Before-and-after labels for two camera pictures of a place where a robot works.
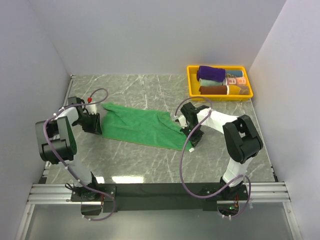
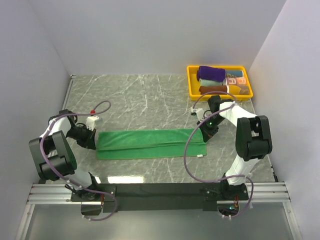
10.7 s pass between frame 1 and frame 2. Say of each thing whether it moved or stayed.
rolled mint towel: stayed
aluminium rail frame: stayed
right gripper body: moved
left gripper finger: moved
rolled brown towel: stayed
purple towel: stayed
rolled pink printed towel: stayed
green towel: moved
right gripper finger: moved
